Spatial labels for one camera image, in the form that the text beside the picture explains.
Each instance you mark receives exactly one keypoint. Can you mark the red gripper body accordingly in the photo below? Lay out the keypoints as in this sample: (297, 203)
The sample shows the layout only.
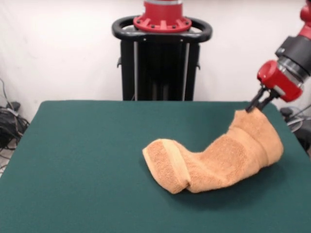
(279, 81)

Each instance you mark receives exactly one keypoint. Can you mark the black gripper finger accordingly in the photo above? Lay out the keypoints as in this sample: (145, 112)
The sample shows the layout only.
(265, 101)
(255, 100)

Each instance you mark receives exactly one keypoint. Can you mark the tan terry towel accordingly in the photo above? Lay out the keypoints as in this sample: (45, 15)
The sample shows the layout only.
(230, 157)

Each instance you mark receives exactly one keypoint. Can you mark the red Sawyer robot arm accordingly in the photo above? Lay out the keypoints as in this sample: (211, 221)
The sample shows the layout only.
(296, 48)

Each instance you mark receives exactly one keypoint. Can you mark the black floor object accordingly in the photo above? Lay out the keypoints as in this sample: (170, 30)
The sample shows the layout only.
(305, 138)

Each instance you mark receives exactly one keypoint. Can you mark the dark green table cloth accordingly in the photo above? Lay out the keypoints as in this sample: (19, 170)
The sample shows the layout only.
(73, 157)

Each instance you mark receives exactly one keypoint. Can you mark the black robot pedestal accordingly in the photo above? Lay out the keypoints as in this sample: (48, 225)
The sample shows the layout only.
(165, 68)

